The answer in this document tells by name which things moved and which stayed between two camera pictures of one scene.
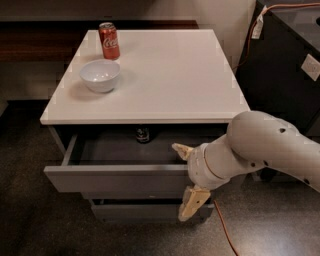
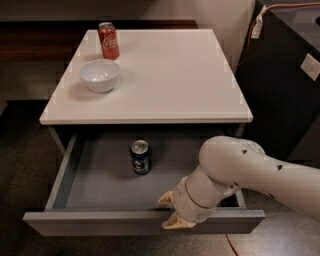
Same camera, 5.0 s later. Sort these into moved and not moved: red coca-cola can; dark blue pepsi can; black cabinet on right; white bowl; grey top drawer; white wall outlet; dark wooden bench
Moved: grey top drawer; dark blue pepsi can
Not moved: white bowl; red coca-cola can; dark wooden bench; white wall outlet; black cabinet on right
